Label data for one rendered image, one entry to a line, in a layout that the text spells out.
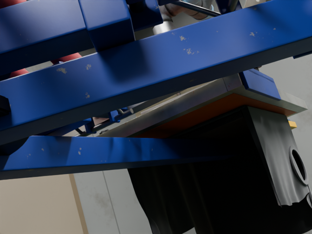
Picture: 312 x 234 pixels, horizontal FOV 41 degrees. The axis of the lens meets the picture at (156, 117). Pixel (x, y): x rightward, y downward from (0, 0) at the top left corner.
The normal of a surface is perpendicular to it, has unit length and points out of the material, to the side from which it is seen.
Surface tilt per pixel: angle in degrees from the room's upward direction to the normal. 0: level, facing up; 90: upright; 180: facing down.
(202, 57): 90
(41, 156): 90
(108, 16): 90
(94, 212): 90
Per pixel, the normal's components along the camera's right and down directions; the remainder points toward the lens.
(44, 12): -0.04, -0.23
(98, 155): 0.81, -0.37
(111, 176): 0.65, -0.37
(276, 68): -0.70, 0.04
